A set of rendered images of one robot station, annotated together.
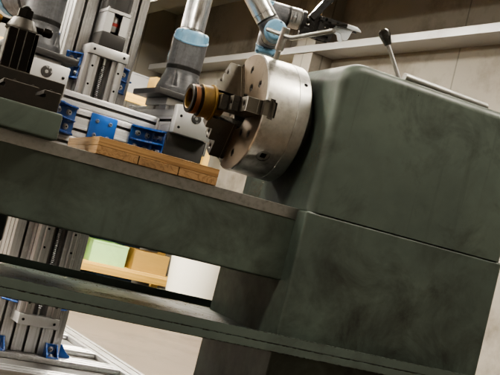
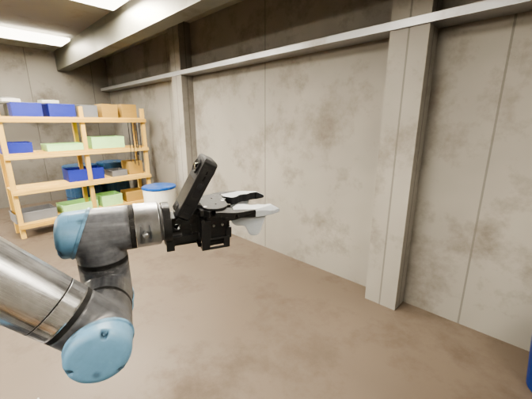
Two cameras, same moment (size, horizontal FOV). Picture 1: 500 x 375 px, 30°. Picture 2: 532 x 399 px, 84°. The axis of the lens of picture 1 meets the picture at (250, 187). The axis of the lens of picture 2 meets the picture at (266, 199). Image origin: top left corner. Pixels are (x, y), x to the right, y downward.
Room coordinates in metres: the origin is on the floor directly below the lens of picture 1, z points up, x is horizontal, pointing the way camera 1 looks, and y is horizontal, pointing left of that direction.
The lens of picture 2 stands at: (2.73, -0.06, 1.73)
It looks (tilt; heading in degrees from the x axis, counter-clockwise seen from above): 15 degrees down; 343
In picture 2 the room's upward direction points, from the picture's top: straight up
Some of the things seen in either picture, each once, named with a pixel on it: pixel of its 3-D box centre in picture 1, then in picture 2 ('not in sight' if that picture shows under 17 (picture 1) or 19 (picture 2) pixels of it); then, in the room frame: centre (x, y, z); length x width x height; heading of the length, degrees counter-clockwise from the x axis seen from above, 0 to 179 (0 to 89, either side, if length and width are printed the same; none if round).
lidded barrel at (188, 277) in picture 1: (197, 279); (161, 204); (8.05, 0.25, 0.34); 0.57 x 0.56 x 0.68; 119
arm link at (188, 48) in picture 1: (188, 49); not in sight; (3.09, 0.31, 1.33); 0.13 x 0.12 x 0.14; 8
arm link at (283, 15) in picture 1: (274, 13); (98, 233); (3.25, 0.07, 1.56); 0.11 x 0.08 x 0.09; 98
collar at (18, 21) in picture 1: (22, 25); not in sight; (2.28, 0.64, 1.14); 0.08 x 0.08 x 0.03
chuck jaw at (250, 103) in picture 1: (245, 106); not in sight; (2.33, 0.06, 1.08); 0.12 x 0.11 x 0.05; 22
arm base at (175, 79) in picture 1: (180, 82); not in sight; (3.08, 0.31, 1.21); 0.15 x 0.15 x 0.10
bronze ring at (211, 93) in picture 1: (204, 101); not in sight; (2.38, 0.17, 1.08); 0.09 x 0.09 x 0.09; 24
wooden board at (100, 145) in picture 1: (138, 160); not in sight; (2.34, 0.29, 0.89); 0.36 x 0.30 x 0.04; 22
